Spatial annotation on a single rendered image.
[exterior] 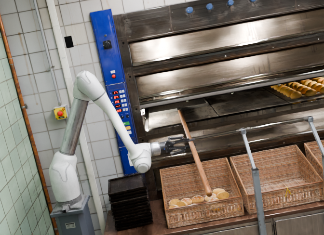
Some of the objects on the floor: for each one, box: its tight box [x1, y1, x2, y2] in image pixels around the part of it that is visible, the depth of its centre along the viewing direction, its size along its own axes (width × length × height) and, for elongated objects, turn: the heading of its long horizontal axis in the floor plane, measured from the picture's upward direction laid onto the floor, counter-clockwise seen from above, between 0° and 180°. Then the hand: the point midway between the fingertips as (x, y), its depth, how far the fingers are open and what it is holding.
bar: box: [171, 116, 324, 235], centre depth 278 cm, size 31×127×118 cm, turn 128°
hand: (190, 142), depth 260 cm, fingers closed on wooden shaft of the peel, 3 cm apart
